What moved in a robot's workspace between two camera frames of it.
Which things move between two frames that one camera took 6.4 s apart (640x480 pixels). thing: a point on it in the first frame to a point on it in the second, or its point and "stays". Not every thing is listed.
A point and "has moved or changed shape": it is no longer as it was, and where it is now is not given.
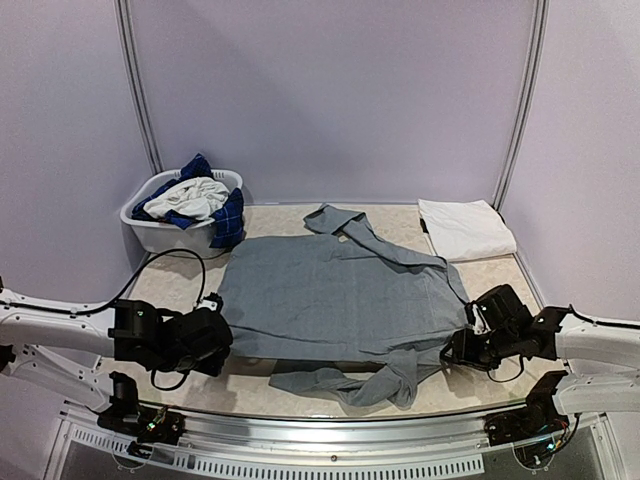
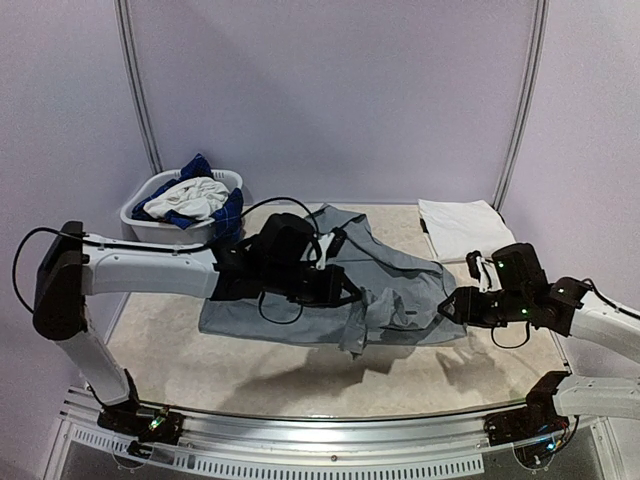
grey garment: [341, 308] has moved or changed shape
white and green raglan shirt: [466, 229] stays
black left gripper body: [210, 365] to [283, 281]
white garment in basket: [197, 197] stays
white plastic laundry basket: [157, 238] stays
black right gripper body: [461, 355] to [467, 305]
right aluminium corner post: [542, 18] stays
